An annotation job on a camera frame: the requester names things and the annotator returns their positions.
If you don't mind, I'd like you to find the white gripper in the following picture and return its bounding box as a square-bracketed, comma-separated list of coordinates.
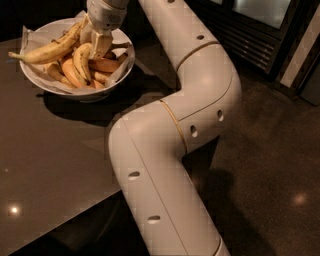
[79, 0, 130, 60]

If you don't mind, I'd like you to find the curved yellow banana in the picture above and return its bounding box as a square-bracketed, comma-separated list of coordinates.
[72, 43, 94, 84]

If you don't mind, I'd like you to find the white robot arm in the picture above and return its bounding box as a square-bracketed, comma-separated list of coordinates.
[108, 0, 241, 256]

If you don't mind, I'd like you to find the orange banana upper centre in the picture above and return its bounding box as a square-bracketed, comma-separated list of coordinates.
[104, 51, 116, 59]

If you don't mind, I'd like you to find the orange banana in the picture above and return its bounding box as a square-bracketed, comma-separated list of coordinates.
[104, 51, 116, 59]
[89, 58, 120, 73]
[61, 58, 90, 88]

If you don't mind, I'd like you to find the orange banana middle right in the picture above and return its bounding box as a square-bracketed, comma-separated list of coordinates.
[89, 58, 120, 73]

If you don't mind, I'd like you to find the small banana right rim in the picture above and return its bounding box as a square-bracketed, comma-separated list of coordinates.
[117, 53, 128, 64]

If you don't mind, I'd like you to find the yellow banana bottom right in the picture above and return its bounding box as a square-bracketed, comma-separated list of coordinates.
[90, 70, 111, 84]

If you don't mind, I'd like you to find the orange banana lower centre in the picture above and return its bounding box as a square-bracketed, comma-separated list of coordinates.
[61, 58, 90, 88]

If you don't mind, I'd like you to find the long yellow top banana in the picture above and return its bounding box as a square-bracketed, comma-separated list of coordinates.
[8, 22, 81, 64]

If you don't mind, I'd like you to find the yellow banana lower left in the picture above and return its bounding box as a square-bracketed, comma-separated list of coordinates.
[45, 62, 74, 88]

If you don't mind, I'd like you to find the white paper bowl liner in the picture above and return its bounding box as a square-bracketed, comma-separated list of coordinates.
[11, 11, 135, 100]

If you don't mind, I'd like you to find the white ceramic bowl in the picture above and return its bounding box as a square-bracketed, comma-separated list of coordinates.
[20, 17, 135, 102]

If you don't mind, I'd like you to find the dark cabinet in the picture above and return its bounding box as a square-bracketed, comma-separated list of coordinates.
[0, 0, 153, 41]

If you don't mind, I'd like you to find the black glass door refrigerator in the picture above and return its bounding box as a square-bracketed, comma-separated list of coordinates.
[186, 0, 320, 105]

